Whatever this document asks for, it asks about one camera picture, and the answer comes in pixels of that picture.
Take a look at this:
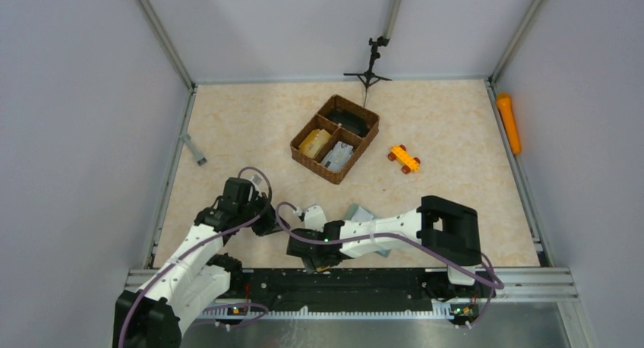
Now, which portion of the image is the green leather card holder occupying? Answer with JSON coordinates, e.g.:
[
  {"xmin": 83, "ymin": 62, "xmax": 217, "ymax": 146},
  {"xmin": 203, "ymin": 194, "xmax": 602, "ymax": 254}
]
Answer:
[{"xmin": 339, "ymin": 204, "xmax": 391, "ymax": 258}]

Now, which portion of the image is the brown woven divided basket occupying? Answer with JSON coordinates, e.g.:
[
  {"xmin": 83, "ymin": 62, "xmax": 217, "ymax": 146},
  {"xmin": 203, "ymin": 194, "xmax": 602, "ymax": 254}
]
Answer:
[{"xmin": 289, "ymin": 94, "xmax": 380, "ymax": 185}]

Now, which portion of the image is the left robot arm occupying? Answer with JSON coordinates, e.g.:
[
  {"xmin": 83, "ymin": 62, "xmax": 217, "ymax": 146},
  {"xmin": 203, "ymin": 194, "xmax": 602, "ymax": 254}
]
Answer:
[{"xmin": 112, "ymin": 172, "xmax": 276, "ymax": 347}]

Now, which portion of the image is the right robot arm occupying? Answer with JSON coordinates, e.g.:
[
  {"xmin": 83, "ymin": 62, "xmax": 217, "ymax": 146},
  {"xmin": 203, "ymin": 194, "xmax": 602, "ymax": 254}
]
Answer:
[{"xmin": 284, "ymin": 195, "xmax": 482, "ymax": 286}]

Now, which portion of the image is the grey small tool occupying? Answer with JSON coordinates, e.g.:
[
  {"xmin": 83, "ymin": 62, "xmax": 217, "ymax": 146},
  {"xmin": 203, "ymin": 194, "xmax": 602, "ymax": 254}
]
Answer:
[{"xmin": 180, "ymin": 133, "xmax": 207, "ymax": 166}]

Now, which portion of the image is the yellow item in basket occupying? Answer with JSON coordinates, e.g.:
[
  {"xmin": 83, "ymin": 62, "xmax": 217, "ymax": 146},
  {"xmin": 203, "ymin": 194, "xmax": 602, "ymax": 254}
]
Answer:
[{"xmin": 298, "ymin": 129, "xmax": 331, "ymax": 158}]

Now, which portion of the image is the black item in basket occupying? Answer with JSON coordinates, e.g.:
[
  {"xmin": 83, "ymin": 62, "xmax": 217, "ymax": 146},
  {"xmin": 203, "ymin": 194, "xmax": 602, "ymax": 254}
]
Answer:
[{"xmin": 325, "ymin": 109, "xmax": 370, "ymax": 138}]

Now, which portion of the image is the small orange red object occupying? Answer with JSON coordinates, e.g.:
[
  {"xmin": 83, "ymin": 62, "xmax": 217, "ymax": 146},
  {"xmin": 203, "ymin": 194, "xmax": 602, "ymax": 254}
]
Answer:
[{"xmin": 387, "ymin": 144, "xmax": 421, "ymax": 174}]

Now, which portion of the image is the black mini tripod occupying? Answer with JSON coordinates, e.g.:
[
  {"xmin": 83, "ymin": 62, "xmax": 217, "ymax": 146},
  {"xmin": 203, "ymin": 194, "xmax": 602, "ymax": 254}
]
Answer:
[{"xmin": 343, "ymin": 36, "xmax": 392, "ymax": 108}]

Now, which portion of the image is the grey pole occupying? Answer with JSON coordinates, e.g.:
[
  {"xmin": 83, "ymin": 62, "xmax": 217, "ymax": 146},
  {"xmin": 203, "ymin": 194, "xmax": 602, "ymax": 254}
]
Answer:
[{"xmin": 381, "ymin": 0, "xmax": 402, "ymax": 42}]

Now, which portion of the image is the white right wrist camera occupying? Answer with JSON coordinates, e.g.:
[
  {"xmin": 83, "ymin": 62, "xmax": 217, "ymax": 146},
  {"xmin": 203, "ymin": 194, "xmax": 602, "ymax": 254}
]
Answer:
[{"xmin": 301, "ymin": 204, "xmax": 327, "ymax": 232}]

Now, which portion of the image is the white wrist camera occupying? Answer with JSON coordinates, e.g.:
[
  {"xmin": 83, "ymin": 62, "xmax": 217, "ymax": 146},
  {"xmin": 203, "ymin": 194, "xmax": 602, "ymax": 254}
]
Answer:
[
  {"xmin": 301, "ymin": 204, "xmax": 327, "ymax": 232},
  {"xmin": 251, "ymin": 174, "xmax": 263, "ymax": 188}
]

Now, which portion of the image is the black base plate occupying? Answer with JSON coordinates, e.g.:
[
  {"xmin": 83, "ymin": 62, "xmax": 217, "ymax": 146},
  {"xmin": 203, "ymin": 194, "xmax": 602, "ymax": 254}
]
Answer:
[{"xmin": 219, "ymin": 268, "xmax": 494, "ymax": 313}]

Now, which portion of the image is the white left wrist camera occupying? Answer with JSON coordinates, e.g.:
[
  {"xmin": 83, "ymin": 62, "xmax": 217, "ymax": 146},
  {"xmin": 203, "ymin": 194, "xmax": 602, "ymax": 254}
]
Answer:
[{"xmin": 251, "ymin": 174, "xmax": 263, "ymax": 188}]

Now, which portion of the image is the orange cylindrical handle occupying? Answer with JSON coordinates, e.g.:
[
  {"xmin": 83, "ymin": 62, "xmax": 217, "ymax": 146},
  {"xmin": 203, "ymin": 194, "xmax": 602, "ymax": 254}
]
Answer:
[{"xmin": 496, "ymin": 93, "xmax": 522, "ymax": 155}]

